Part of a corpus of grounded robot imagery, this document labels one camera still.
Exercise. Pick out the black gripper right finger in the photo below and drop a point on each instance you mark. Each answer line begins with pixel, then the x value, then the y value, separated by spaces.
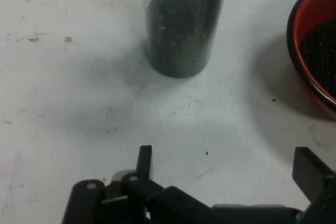
pixel 320 182

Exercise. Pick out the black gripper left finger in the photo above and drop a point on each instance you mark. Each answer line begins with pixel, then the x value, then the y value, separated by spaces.
pixel 89 203

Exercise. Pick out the clear plastic jar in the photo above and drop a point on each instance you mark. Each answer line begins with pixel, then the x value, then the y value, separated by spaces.
pixel 181 37

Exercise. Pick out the black granules heap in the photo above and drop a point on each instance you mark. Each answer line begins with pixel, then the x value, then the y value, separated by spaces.
pixel 323 56
pixel 183 24

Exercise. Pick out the red bowl with black rim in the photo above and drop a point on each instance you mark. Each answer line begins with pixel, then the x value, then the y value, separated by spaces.
pixel 299 24

